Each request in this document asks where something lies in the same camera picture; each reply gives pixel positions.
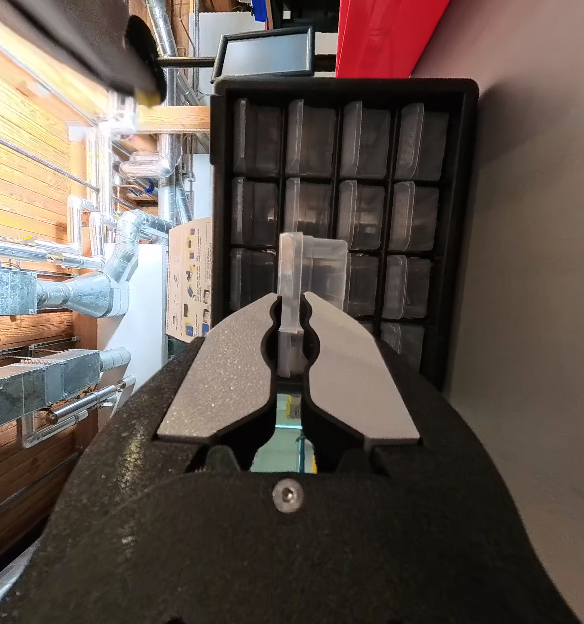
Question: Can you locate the silver pipe bundle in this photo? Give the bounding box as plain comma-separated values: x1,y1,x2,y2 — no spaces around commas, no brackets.
66,122,192,279

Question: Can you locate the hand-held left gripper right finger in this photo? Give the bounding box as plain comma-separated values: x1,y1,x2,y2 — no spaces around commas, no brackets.
300,291,421,446

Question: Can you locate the wooden ceiling beam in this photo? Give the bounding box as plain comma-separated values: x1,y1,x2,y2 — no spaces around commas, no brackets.
134,105,213,135

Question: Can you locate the metal air duct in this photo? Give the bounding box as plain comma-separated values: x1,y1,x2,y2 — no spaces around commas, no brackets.
0,344,134,435
0,262,134,319

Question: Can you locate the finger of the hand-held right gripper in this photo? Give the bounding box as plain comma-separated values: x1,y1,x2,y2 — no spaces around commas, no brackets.
0,0,164,100

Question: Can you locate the black drawer cabinet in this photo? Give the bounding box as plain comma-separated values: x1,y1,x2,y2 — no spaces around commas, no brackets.
210,78,480,393

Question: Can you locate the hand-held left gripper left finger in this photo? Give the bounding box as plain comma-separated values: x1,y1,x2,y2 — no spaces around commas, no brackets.
156,293,280,444

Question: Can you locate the clear plastic drawer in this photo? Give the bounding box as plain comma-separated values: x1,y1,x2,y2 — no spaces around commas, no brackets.
276,231,351,383

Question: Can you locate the red plastic bin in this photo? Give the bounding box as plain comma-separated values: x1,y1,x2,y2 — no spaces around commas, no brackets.
335,0,452,80

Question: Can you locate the dark panel on stand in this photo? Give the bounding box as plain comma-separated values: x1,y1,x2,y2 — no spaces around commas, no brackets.
212,27,316,80

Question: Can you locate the printed instruction sheet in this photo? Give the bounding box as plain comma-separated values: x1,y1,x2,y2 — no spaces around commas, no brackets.
165,218,214,344

